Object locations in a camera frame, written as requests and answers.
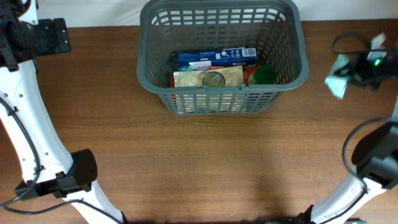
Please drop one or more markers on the metal tin can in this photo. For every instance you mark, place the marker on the metal tin can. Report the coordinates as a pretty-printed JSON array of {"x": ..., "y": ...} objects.
[{"x": 213, "y": 79}]

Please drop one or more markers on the grey plastic laundry basket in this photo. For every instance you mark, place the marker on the grey plastic laundry basket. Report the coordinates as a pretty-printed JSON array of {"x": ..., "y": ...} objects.
[{"x": 272, "y": 28}]

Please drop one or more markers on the mint green wipes packet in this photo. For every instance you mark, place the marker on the mint green wipes packet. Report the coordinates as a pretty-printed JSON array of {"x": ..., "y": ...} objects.
[{"x": 337, "y": 79}]

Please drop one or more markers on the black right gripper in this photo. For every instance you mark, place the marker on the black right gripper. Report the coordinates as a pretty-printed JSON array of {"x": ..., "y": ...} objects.
[{"x": 356, "y": 74}]

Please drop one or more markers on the green lid jar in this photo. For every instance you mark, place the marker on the green lid jar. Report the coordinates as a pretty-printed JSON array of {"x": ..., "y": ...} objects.
[{"x": 263, "y": 75}]

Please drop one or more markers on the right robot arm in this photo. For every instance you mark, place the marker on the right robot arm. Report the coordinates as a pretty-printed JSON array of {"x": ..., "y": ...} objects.
[{"x": 369, "y": 152}]

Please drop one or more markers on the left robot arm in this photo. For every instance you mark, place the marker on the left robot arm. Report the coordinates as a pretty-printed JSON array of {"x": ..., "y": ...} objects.
[{"x": 47, "y": 167}]

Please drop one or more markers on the orange spaghetti packet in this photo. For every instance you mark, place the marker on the orange spaghetti packet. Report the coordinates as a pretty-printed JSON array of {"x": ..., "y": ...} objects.
[{"x": 248, "y": 76}]

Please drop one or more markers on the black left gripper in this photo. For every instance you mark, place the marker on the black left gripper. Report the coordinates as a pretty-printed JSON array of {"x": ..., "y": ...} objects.
[{"x": 57, "y": 36}]

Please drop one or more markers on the beige grain bag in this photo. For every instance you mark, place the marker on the beige grain bag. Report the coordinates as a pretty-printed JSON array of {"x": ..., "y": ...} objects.
[{"x": 233, "y": 77}]

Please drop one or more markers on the blue tissue box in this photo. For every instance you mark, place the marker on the blue tissue box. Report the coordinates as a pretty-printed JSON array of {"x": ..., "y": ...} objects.
[{"x": 205, "y": 59}]

